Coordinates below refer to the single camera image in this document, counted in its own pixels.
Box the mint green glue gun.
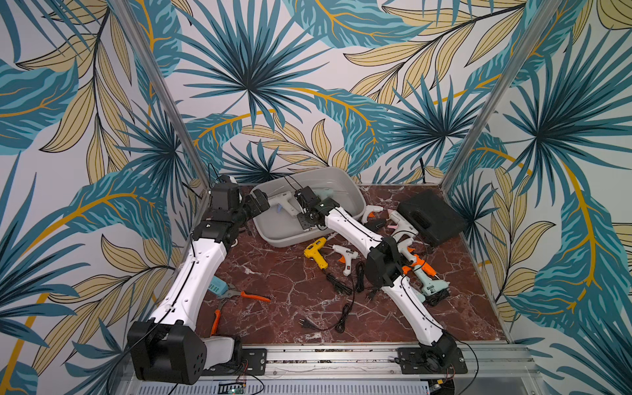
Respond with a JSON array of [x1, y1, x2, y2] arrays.
[[314, 189, 334, 200]]

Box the white blue-trigger glue gun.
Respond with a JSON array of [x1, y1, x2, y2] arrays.
[[268, 191, 300, 217]]

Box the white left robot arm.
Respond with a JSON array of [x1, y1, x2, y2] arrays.
[[128, 175, 270, 385]]

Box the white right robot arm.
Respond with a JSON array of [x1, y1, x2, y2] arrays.
[[295, 187, 467, 374]]

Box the grey plastic storage box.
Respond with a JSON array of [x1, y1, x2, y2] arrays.
[[253, 167, 366, 248]]

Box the yellow glue gun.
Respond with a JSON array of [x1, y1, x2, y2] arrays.
[[304, 237, 329, 270]]

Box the small white orange-trigger glue gun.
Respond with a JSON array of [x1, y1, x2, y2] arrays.
[[360, 205, 383, 224]]

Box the white labelled mini glue gun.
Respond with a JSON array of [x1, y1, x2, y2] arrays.
[[332, 245, 359, 277]]

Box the black orange-trigger glue gun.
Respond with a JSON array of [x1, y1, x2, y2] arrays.
[[364, 218, 388, 233]]

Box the large white pink-trigger glue gun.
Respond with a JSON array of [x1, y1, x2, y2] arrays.
[[388, 210, 419, 242]]

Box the orange glue gun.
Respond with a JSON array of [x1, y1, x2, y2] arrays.
[[410, 255, 438, 277]]

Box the light blue glue gun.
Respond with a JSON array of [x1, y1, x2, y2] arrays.
[[413, 265, 450, 305]]

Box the light blue power strip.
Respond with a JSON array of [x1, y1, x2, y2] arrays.
[[208, 276, 230, 299]]

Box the black plastic tool case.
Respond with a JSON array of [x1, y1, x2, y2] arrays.
[[397, 190, 467, 247]]

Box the black bundled power cable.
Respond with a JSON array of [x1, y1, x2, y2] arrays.
[[298, 266, 361, 334]]

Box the orange handled pliers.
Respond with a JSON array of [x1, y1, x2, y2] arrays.
[[210, 287, 272, 335]]

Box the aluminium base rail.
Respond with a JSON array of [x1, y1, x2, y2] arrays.
[[115, 341, 546, 394]]

